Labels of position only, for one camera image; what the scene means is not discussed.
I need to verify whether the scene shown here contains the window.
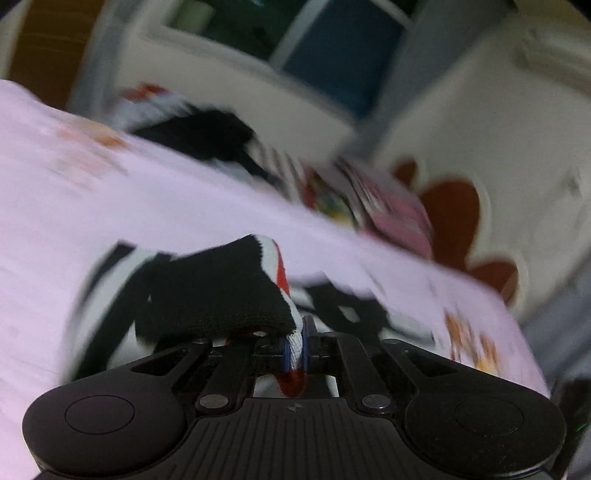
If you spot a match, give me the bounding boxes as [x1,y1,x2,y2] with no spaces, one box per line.
[166,0,416,121]

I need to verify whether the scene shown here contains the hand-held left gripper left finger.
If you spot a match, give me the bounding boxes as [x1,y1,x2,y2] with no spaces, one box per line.
[124,338,302,415]

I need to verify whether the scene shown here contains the colourful printed cloth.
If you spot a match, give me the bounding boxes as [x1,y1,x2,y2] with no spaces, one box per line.
[302,168,365,229]

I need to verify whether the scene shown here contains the grey curtain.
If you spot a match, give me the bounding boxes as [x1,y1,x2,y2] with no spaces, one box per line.
[369,0,462,158]
[69,0,134,121]

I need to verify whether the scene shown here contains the black white red striped sweater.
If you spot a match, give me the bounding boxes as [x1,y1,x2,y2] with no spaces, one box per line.
[69,234,437,400]

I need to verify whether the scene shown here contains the pink floral bedsheet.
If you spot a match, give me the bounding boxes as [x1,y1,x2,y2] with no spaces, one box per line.
[0,78,552,480]

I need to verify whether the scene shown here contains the grey white striped cloth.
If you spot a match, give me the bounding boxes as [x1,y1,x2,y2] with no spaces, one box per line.
[249,138,310,204]

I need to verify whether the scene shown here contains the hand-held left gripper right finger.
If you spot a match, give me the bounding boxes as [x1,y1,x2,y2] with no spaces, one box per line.
[304,318,463,412]

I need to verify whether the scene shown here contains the brown wooden furniture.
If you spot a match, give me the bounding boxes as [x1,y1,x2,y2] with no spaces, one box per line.
[9,0,93,109]

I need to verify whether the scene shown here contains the brown white flower headboard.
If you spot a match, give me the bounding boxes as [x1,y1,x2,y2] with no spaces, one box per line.
[392,159,522,305]

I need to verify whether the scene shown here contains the red and white clothes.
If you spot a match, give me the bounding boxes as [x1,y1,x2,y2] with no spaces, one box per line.
[108,83,190,134]

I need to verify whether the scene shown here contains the black clothes pile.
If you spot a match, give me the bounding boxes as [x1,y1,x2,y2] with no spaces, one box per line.
[134,108,278,181]

